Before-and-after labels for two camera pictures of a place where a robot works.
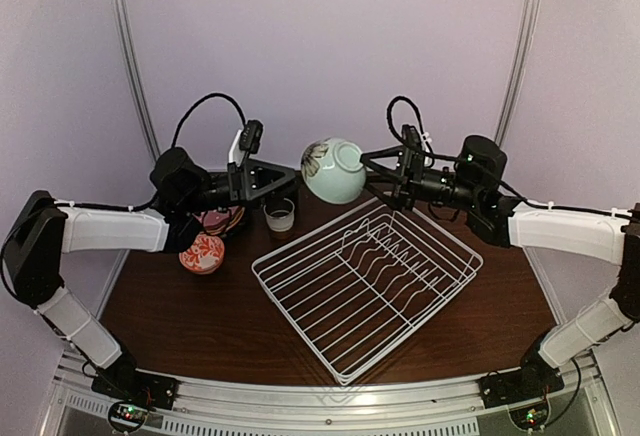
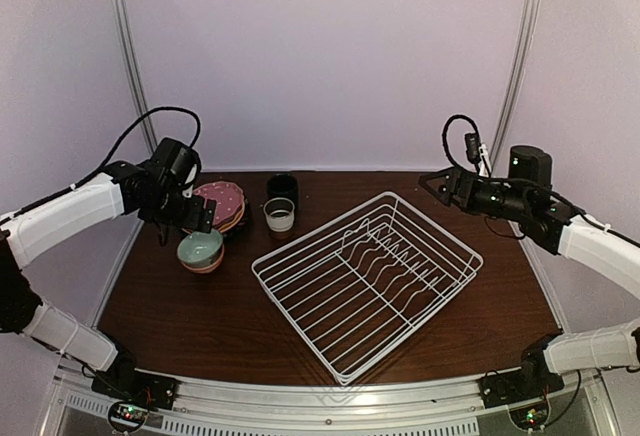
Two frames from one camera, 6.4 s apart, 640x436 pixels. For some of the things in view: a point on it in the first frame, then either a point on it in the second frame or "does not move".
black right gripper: x=413 y=165 -> x=458 y=178
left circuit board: x=127 y=416 does not move
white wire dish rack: x=359 y=292 does not move
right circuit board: x=531 y=416 does not move
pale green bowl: x=333 y=169 -> x=200 y=248
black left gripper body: x=235 y=182 -> x=181 y=215
